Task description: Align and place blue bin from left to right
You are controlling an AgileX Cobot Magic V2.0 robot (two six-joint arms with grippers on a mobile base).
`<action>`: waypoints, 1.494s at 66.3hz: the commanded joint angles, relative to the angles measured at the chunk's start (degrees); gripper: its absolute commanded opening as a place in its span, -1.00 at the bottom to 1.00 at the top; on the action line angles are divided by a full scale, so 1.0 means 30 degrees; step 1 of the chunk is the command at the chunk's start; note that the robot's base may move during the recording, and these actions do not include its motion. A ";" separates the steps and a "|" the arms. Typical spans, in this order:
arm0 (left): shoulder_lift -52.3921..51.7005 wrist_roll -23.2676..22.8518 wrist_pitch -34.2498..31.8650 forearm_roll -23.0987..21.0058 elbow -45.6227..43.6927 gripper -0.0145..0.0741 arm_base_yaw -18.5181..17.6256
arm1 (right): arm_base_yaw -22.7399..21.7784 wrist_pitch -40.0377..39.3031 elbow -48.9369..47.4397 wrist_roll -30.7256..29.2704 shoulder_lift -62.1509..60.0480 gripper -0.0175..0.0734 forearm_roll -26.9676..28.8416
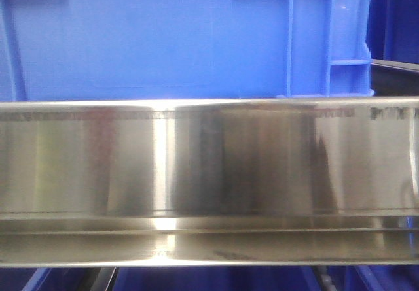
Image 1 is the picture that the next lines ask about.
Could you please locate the large blue plastic bin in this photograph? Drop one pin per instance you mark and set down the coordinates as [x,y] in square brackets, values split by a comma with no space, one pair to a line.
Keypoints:
[62,50]

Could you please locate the blue bin on lower shelf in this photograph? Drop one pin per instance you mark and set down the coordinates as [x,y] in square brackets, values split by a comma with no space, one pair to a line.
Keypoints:
[349,277]

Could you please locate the dark blue bin behind right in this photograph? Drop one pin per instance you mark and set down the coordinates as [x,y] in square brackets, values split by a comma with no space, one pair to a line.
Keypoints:
[393,30]

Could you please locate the stainless steel shelf front rail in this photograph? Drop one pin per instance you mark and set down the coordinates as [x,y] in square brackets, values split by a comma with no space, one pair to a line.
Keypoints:
[326,181]

